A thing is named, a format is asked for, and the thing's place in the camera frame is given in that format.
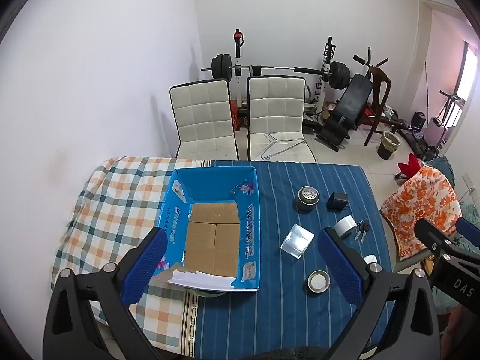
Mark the black barbell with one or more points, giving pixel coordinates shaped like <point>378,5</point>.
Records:
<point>221,66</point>

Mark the steel shaker tin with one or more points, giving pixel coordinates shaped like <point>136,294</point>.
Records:
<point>308,197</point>

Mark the gold round tin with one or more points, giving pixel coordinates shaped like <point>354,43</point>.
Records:
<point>318,282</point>

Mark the white barbell rack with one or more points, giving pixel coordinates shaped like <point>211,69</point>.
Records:
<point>237,56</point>

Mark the bunch of keys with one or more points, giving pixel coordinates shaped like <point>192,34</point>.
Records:
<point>363,228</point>

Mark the person's right forearm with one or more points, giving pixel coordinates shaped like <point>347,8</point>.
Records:
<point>455,322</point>

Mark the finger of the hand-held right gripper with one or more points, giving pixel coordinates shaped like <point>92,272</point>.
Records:
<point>469,229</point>
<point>435,237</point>

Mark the small white cap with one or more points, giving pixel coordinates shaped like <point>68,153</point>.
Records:
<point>370,258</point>

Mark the black weight bench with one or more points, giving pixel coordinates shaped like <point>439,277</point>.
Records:
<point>354,95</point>

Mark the dark trash bin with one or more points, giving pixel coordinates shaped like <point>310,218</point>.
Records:
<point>387,146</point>

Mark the blue cardboard box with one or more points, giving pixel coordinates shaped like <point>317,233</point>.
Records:
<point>213,240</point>

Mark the black exercise machine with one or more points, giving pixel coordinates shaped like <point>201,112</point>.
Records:
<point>420,122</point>

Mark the brown wooden chair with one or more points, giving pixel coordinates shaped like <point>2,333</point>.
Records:
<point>382,82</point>

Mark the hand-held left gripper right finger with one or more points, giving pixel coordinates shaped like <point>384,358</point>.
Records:
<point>339,266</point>

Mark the plaid cloth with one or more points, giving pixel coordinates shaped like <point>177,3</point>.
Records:
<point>112,210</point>

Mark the red object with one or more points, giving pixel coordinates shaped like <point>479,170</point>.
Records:
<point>234,114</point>

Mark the red cloth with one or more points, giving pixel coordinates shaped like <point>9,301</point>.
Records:
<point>409,165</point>

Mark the white tape roll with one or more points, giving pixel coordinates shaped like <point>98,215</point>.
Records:
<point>345,227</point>

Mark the metal clothes hangers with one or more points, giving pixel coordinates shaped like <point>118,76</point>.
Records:
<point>279,146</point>

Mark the blue striped tablecloth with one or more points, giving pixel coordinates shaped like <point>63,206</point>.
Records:
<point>285,307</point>

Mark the black power adapter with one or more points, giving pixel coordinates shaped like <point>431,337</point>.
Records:
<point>336,201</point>

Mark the clear plastic box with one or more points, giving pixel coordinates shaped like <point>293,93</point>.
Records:
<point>297,240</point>

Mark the orange floral cloth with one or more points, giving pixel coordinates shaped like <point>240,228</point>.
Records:
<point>423,198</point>

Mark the white quilted chair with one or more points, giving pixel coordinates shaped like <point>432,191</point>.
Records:
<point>202,116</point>
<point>275,108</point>

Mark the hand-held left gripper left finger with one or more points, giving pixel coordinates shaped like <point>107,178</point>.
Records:
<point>144,266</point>

